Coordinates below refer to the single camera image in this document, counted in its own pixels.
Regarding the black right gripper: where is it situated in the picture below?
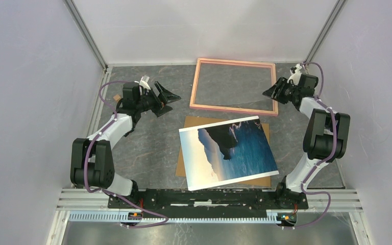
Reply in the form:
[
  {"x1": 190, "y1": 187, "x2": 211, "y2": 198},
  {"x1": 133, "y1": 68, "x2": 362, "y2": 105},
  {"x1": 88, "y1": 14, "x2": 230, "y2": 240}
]
[{"x1": 262, "y1": 77, "x2": 299, "y2": 105}]

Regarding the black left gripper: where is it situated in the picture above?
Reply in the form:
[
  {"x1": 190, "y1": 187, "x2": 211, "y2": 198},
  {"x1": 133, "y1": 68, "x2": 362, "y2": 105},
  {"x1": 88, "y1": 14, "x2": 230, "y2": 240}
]
[{"x1": 136, "y1": 82, "x2": 181, "y2": 117}]

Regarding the clear acrylic sheet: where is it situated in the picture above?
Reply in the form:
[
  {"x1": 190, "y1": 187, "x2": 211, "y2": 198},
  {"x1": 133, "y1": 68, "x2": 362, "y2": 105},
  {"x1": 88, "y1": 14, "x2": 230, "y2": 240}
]
[{"x1": 194, "y1": 62, "x2": 276, "y2": 110}]

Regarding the mountain sea photo print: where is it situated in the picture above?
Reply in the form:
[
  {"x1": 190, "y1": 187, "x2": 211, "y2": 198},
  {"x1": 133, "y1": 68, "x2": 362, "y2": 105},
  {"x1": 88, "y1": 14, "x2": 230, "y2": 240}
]
[{"x1": 179, "y1": 116, "x2": 279, "y2": 191}]

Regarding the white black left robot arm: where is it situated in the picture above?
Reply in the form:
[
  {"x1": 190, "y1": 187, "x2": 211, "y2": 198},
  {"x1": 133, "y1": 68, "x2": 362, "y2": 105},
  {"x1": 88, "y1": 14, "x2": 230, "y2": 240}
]
[{"x1": 70, "y1": 77, "x2": 181, "y2": 208}]

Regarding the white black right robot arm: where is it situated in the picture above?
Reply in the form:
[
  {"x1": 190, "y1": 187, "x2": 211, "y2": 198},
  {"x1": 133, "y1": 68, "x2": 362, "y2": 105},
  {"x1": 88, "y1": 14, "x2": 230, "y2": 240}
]
[{"x1": 263, "y1": 73, "x2": 351, "y2": 208}]

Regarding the small brown wooden cube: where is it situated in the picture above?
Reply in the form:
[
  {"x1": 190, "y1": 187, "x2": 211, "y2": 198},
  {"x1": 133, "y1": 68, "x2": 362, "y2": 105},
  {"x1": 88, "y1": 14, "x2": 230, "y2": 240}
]
[{"x1": 113, "y1": 94, "x2": 121, "y2": 102}]

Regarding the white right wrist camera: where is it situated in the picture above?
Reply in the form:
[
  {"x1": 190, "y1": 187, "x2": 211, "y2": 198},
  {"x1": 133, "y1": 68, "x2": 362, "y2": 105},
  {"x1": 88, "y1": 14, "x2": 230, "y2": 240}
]
[{"x1": 287, "y1": 63, "x2": 303, "y2": 86}]

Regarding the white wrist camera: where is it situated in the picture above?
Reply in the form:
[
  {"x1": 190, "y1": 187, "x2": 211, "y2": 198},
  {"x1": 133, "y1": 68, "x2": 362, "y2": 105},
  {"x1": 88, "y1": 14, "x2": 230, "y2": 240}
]
[
  {"x1": 287, "y1": 63, "x2": 303, "y2": 86},
  {"x1": 136, "y1": 75, "x2": 151, "y2": 90}
]

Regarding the pink wooden picture frame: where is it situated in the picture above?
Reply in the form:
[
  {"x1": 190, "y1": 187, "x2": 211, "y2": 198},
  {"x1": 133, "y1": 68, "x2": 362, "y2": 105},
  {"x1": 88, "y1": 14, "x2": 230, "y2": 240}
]
[{"x1": 189, "y1": 58, "x2": 279, "y2": 116}]

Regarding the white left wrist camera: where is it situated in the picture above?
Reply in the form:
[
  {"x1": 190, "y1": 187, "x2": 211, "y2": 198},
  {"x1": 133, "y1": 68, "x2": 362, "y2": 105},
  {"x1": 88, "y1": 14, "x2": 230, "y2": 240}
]
[{"x1": 136, "y1": 75, "x2": 151, "y2": 90}]

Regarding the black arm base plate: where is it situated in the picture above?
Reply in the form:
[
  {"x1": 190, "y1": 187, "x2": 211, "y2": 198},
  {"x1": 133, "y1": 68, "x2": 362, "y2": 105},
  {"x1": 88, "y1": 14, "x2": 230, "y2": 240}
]
[{"x1": 107, "y1": 188, "x2": 309, "y2": 219}]

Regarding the slotted white cable duct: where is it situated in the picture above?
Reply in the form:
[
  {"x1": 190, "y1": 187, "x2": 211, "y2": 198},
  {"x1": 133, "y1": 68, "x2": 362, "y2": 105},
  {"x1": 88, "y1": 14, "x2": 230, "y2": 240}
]
[{"x1": 68, "y1": 211, "x2": 281, "y2": 224}]

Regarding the aluminium rail at front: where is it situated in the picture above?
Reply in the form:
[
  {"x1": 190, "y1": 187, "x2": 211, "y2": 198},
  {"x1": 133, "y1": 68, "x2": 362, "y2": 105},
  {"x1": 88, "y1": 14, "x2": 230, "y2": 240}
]
[{"x1": 57, "y1": 189, "x2": 363, "y2": 213}]

